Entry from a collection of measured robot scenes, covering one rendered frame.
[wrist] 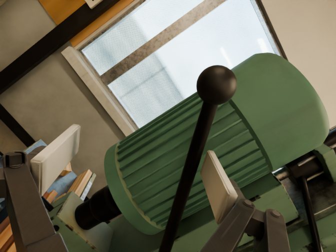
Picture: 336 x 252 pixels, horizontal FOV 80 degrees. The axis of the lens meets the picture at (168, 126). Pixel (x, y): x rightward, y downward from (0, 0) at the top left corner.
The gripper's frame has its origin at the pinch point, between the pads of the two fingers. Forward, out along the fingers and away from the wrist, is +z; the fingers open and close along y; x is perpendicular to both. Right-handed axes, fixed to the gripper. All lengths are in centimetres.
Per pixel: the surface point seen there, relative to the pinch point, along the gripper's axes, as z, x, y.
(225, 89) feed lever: -1.5, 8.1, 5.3
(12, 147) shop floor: 131, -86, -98
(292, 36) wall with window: 140, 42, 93
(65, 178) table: 39, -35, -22
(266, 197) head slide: 7.2, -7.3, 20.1
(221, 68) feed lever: -0.6, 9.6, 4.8
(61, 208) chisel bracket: 12.6, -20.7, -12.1
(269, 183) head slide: 8.6, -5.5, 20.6
